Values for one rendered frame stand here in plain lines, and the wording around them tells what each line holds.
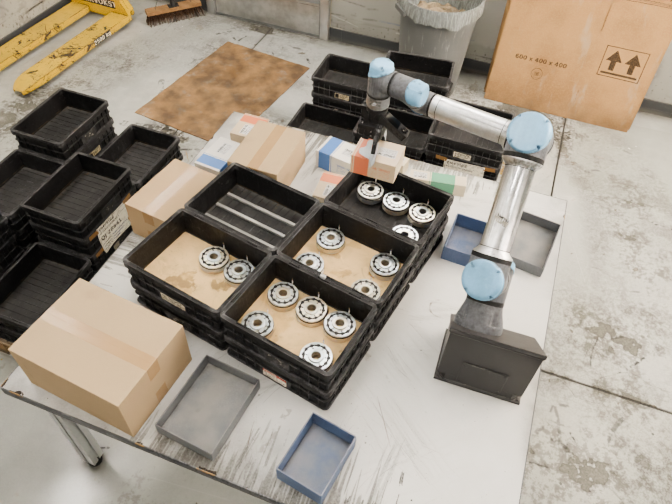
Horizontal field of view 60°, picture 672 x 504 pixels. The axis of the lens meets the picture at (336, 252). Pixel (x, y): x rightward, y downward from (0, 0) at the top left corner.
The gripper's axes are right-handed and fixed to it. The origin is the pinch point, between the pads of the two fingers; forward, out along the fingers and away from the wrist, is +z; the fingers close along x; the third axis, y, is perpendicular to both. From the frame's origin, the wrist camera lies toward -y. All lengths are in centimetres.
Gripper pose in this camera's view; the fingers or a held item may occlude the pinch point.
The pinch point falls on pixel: (378, 155)
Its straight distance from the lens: 206.0
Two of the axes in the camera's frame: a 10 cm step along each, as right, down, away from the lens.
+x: -3.5, 6.9, -6.3
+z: -0.4, 6.6, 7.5
